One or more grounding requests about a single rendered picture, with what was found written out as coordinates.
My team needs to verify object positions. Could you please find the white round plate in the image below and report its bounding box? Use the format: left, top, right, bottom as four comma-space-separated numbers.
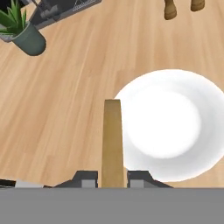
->
113, 68, 224, 183

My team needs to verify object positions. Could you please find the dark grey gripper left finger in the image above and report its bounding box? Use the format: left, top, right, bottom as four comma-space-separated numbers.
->
53, 170, 99, 189

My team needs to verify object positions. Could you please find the green plant in grey pot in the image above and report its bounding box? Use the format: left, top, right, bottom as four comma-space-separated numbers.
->
0, 0, 47, 57

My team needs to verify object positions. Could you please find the brown wooden shaker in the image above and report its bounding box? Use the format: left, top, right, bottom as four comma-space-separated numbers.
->
163, 0, 178, 21
190, 0, 206, 12

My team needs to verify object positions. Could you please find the brown bread slice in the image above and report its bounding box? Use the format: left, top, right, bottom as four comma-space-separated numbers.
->
101, 99, 126, 189

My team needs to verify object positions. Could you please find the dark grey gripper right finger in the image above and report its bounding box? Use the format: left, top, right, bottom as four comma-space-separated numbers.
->
126, 170, 174, 189

